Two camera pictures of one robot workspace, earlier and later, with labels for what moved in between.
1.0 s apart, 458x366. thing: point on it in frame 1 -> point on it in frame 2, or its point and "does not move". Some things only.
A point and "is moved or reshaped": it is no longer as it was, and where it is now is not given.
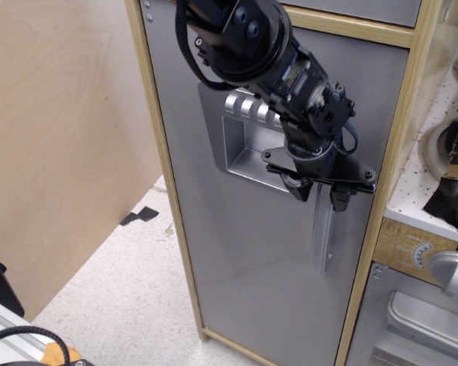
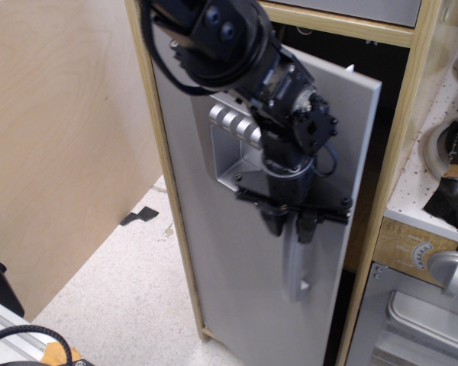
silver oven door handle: [447, 325] does not move
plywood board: [71, 148] does not move
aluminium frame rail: [16, 348] does not move
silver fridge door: [275, 276] is moved or reshaped
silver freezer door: [398, 12] does not move
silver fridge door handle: [323, 236] -> [296, 268]
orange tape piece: [53, 353] does not move
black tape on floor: [146, 214] does not move
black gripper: [320, 162] -> [289, 188]
